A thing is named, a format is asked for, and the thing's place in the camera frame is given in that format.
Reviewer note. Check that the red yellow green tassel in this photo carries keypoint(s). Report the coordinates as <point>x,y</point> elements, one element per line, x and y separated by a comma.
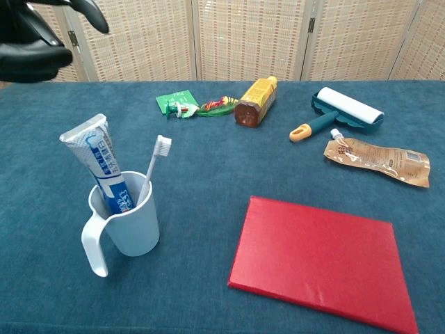
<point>215,106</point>

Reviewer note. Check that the brown spout pouch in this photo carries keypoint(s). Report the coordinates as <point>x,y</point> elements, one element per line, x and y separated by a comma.
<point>375,158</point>

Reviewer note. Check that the brown bottle with yellow label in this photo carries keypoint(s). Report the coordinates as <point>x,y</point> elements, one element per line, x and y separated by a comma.
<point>257,101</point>

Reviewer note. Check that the white toothbrush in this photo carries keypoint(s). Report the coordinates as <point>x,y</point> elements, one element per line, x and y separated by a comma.
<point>162,144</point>

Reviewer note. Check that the green spout pouch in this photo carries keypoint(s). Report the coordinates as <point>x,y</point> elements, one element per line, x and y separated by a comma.
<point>175,97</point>

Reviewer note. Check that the teal lint roller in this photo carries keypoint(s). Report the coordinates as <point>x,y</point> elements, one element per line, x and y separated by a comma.
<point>347,106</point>

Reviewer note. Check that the blue white toothpaste tube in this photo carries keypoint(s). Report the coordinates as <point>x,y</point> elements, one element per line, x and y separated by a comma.
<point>101,160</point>

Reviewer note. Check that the red flat book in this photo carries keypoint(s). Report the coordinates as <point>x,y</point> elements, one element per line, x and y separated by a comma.
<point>320,254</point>

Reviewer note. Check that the blue tablecloth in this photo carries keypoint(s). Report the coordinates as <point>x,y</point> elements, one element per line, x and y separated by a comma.
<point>208,167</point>

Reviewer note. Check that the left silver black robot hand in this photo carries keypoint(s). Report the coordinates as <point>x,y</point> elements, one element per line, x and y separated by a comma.
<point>28,59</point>

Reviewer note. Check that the woven bamboo folding screen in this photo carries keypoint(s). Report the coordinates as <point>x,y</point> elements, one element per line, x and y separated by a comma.
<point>243,41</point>

